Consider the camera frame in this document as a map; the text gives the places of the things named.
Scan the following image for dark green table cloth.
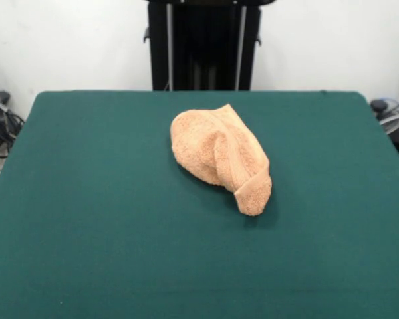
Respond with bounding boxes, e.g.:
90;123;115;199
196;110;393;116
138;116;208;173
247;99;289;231
0;90;399;319

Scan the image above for orange terry towel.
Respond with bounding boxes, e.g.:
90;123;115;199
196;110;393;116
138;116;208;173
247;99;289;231
170;103;274;217

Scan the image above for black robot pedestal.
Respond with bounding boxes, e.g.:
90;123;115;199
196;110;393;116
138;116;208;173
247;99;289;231
141;0;263;92

